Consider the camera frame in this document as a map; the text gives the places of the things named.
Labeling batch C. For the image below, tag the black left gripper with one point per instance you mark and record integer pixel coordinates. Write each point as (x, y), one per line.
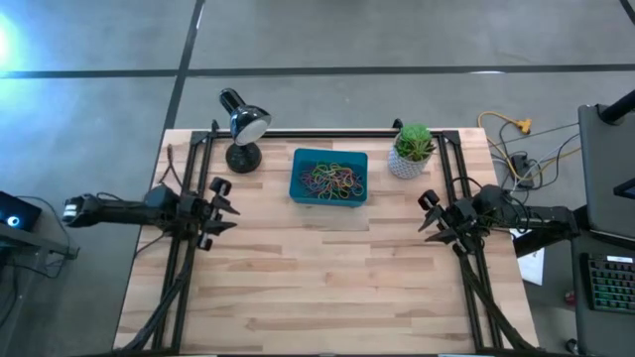
(201, 218)

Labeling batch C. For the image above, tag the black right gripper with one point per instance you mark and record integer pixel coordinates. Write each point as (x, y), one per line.
(461, 223)

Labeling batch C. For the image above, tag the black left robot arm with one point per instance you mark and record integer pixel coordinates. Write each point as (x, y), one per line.
(124, 210)

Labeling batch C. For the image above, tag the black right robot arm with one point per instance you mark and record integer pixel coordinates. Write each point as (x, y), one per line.
(526, 215)

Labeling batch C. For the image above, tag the blue plastic bin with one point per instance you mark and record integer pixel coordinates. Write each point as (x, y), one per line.
(302, 158)

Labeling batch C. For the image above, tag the succulent in white patterned pot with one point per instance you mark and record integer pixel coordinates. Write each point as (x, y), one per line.
(412, 144)

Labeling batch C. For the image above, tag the black desk lamp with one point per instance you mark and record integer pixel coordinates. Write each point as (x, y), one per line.
(245, 124)

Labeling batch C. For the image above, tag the black power strip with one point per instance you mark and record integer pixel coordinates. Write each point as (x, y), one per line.
(523, 171)

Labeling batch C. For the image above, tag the white paper sheet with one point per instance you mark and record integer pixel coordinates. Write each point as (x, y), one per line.
(533, 268)

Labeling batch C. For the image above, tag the small red object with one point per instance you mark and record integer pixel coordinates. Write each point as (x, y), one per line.
(570, 298)

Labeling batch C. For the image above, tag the computer desk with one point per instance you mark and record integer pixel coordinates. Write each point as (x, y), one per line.
(605, 163)

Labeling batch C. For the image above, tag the computer keyboard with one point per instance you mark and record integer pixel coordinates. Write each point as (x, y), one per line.
(612, 285)

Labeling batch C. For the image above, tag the black metal stand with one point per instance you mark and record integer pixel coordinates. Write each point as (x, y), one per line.
(39, 242)

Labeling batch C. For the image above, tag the black box with blue light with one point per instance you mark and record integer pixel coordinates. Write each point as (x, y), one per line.
(25, 210)

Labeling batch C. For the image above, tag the black monitor pole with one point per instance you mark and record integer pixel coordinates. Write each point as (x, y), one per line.
(617, 110)

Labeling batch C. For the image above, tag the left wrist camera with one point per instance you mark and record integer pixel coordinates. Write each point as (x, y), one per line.
(220, 186)

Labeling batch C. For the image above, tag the black aluminium table frame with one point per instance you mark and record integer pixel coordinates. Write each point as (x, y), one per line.
(322, 133)

